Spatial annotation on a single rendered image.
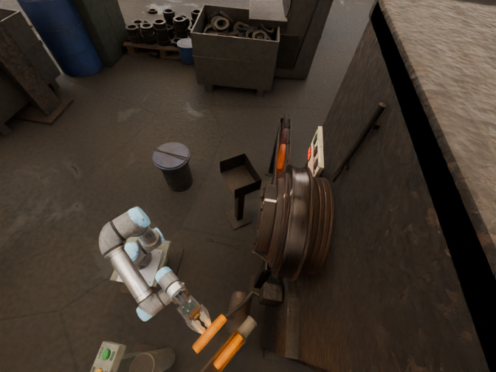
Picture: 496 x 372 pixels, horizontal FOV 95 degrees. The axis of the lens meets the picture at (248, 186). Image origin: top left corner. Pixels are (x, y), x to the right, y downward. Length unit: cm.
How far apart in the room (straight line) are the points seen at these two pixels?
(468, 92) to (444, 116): 11
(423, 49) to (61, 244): 258
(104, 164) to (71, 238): 81
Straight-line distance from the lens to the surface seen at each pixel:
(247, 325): 130
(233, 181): 168
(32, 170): 321
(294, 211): 77
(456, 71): 67
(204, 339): 102
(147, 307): 125
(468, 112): 56
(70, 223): 262
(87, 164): 296
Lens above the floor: 199
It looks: 57 degrees down
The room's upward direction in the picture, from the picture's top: 6 degrees clockwise
